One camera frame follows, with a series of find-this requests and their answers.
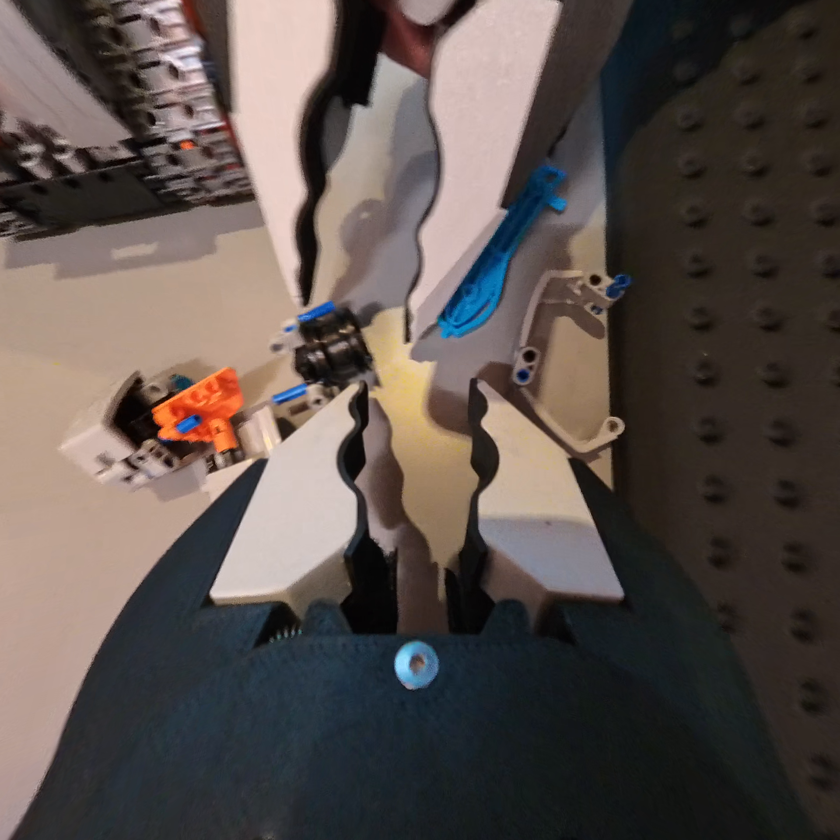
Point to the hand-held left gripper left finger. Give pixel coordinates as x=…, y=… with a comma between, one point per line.
x=289, y=525

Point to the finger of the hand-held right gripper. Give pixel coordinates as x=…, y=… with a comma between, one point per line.
x=499, y=98
x=275, y=98

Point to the blue brick separator tool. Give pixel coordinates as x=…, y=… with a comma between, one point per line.
x=485, y=282

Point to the person's right hand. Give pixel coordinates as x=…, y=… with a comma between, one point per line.
x=420, y=49

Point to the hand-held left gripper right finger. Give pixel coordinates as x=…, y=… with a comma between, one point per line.
x=544, y=525

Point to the grey orange brick assembly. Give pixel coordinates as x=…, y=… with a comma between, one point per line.
x=197, y=400

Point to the grey curved panel brick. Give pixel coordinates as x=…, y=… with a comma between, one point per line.
x=554, y=298

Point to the black wheel brick assembly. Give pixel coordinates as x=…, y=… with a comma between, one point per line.
x=328, y=354

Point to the grey orange tracked toy robot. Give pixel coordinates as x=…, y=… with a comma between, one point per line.
x=164, y=131

